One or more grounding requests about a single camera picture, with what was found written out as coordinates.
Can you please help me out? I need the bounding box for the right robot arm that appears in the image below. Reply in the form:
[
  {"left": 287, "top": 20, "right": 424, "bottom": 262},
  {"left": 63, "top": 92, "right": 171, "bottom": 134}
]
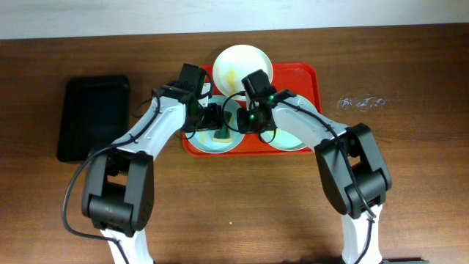
[{"left": 238, "top": 89, "right": 392, "bottom": 263}]

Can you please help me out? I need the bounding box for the light blue plate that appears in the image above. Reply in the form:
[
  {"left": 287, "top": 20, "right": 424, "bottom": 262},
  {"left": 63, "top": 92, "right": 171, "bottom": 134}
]
[{"left": 182, "top": 95, "right": 245, "bottom": 156}]

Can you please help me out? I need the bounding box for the green yellow sponge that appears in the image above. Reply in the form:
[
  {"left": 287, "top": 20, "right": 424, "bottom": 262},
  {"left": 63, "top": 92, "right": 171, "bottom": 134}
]
[{"left": 213, "top": 111, "right": 232, "bottom": 143}]

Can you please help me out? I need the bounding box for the light green plate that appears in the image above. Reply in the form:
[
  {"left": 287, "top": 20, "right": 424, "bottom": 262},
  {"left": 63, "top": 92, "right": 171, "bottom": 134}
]
[{"left": 259, "top": 94, "right": 317, "bottom": 151}]

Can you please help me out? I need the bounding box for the black tray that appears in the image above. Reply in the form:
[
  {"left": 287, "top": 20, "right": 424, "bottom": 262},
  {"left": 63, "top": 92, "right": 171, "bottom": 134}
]
[{"left": 56, "top": 75, "right": 130, "bottom": 163}]

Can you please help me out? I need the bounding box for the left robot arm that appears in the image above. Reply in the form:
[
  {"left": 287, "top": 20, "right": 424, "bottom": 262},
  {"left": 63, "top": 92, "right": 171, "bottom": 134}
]
[{"left": 77, "top": 82, "right": 221, "bottom": 263}]

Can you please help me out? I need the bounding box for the white plate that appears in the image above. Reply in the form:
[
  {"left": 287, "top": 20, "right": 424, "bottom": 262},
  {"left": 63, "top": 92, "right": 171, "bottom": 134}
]
[{"left": 212, "top": 45, "right": 274, "bottom": 97}]

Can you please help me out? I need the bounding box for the red plastic tray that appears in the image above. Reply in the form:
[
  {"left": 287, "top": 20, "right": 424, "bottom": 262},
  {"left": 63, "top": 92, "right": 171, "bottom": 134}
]
[{"left": 194, "top": 62, "right": 322, "bottom": 157}]

